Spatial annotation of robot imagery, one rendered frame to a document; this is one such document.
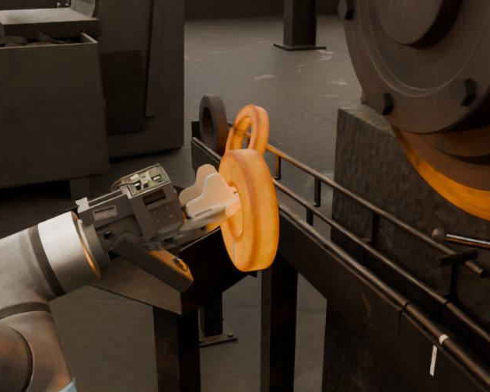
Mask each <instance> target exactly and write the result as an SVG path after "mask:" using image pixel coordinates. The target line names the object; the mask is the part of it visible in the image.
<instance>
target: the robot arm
mask: <svg viewBox="0 0 490 392"><path fill-rule="evenodd" d="M120 181H121V184H119V186H118V187H117V188H116V191H115V192H113V190H112V187H113V186H114V185H115V184H117V183H118V182H120ZM119 187H120V188H121V189H120V190H117V189H118V188H119ZM111 190H112V193H110V194H107V195H104V196H103V197H100V198H97V199H95V200H92V201H88V200H87V198H83V199H80V200H78V201H76V204H77V207H78V214H79V218H80V219H78V217H77V215H76V214H75V213H74V212H67V213H65V214H63V215H60V216H57V217H55V218H52V219H49V220H47V221H45V222H42V223H40V224H38V225H36V226H33V227H30V228H28V229H25V230H23V231H20V232H18V233H15V234H12V235H11V236H7V237H5V238H2V239H0V392H77V390H76V388H75V378H72V373H71V370H70V368H69V365H68V361H67V359H66V356H65V352H64V349H63V347H62V344H61V340H60V338H59V335H58V331H57V328H56V325H55V322H54V318H53V316H52V314H51V309H50V306H49V304H48V302H49V301H51V300H53V299H56V298H58V297H60V296H63V295H65V294H67V293H69V292H72V291H74V290H76V289H79V288H82V287H83V286H85V285H88V284H90V283H93V282H95V281H98V280H100V278H101V274H100V269H101V270H103V269H105V268H108V267H111V266H112V265H111V262H110V258H109V255H108V253H107V252H108V251H110V250H113V252H114V253H116V254H118V255H120V256H121V257H123V258H124V259H126V260H127V261H130V262H131V263H132V264H134V265H136V266H138V267H139V268H141V269H142V270H144V271H146V272H148V273H149V274H151V275H152V276H154V277H156V278H157V279H159V280H160V281H162V282H164V283H166V284H167V285H169V286H171V287H172V288H174V289H176V290H177V291H178V292H185V291H186V290H187V289H188V288H189V286H190V285H191V284H192V283H193V281H194V279H193V278H192V275H191V273H190V270H189V268H188V266H187V264H186V263H185V262H184V261H182V260H181V259H179V258H177V257H175V256H173V255H172V254H170V253H169V252H167V251H166V249H170V248H173V247H178V246H180V245H181V244H183V243H186V242H189V241H192V240H195V239H197V238H199V237H202V236H204V235H205V234H207V233H209V232H211V231H212V230H213V229H215V228H216V227H218V226H220V225H221V224H223V223H224V222H225V221H226V220H227V219H228V218H229V217H230V216H231V215H232V214H234V213H235V212H236V211H237V210H238V209H239V208H240V206H241V202H240V196H239V194H238V191H237V189H236V188H235V187H229V186H228V184H227V183H226V182H225V180H224V179H223V178H222V176H221V175H220V174H218V172H217V171H216V169H215V167H214V166H212V165H209V164H205V165H203V166H200V167H199V168H198V171H197V176H196V181H195V184H194V185H193V186H192V187H189V188H187V189H184V190H183V191H181V193H180V196H179V197H178V195H177V192H176V190H175V189H174V188H173V185H172V182H171V180H170V179H169V177H168V176H167V174H166V172H165V171H164V169H163V168H162V167H161V166H160V165H159V164H158V163H157V164H156V165H153V166H150V167H148V168H145V169H143V170H139V171H138V172H135V173H132V174H130V175H127V176H126V177H122V178H120V180H118V181H117V182H115V183H114V184H112V186H111ZM186 213H187V214H186ZM186 216H188V217H191V218H190V219H188V220H187V218H186Z"/></svg>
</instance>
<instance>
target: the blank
mask: <svg viewBox="0 0 490 392"><path fill-rule="evenodd" d="M219 174H220V175H221V176H222V178H223V179H224V180H225V182H226V183H227V184H228V186H229V187H235V188H236V189H237V191H238V194H239V196H240V202H241V206H240V208H239V209H238V210H237V211H236V212H235V213H234V214H232V215H231V216H230V217H229V218H228V219H227V220H226V221H225V222H224V223H223V224H221V225H220V226H221V230H222V237H223V240H224V243H225V245H226V249H227V252H228V254H229V256H230V258H231V260H232V262H233V263H234V265H235V266H236V267H237V268H238V269H239V270H240V271H254V270H260V269H265V268H267V267H269V266H270V265H271V264H272V262H273V260H274V259H275V255H276V252H277V249H278V237H279V216H278V202H277V197H276V193H275V186H274V183H273V180H272V177H271V173H270V171H269V169H268V166H267V164H266V162H265V161H264V158H263V157H262V156H261V154H260V153H259V152H258V151H256V150H254V149H239V150H230V151H228V152H227V153H225V155H224V156H223V158H222V160H221V163H220V166H219Z"/></svg>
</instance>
